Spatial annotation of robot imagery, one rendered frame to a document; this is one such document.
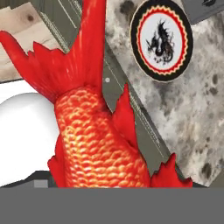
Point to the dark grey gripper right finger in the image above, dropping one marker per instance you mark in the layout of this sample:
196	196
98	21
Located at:
199	185

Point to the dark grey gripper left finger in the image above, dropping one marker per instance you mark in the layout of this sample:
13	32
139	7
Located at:
39	180

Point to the red orange fish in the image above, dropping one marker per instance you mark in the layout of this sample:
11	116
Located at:
99	140

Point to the white round object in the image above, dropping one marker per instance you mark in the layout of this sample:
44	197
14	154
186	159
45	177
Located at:
26	137

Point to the round plate with dragon print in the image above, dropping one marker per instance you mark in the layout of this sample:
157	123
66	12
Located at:
162	39

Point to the dark grey flat object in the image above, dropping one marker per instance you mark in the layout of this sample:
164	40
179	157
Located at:
204	11

